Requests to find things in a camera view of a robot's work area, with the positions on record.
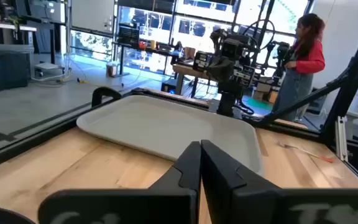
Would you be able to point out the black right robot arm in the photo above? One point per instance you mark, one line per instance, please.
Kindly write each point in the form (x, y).
(227, 102)

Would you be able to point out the red container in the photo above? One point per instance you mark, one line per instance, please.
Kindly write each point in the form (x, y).
(142, 45)

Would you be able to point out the person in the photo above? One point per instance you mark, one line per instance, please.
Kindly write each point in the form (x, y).
(309, 59)

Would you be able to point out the black computer tower blue lights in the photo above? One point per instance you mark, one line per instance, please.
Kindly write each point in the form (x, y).
(8, 71)

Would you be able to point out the black table edge rail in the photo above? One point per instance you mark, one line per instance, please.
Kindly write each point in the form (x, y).
(26, 138)

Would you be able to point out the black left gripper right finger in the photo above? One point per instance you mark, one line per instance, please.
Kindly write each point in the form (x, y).
(222, 186)

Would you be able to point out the grey plastic tray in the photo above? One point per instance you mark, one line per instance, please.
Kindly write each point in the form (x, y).
(154, 127)

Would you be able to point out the black perforated rack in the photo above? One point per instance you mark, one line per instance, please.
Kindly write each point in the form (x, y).
(128, 35)

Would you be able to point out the yellow container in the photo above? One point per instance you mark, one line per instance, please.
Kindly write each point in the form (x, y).
(152, 44)

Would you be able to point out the black diagonal brace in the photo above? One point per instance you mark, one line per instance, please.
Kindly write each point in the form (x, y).
(306, 99)

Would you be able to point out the small cardboard box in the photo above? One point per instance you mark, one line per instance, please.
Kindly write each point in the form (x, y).
(112, 70)

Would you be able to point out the white workbench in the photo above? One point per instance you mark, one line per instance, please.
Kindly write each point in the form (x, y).
(8, 26)

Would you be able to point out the white flat floor device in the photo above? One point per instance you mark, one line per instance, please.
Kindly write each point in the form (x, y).
(47, 66)

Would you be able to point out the background black robot arm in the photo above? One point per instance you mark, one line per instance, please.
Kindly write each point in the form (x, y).
(280, 51)

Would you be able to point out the small black computer blue light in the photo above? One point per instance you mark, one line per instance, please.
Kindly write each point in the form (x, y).
(169, 87)

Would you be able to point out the wooden desk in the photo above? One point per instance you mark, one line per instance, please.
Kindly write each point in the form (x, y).
(185, 70)

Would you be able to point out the white aluminium bracket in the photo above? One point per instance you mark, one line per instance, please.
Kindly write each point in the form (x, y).
(341, 140)

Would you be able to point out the black upright frame post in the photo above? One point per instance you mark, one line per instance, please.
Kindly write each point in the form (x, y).
(350, 84)

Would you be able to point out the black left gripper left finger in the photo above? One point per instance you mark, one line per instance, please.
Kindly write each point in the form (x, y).
(179, 186)

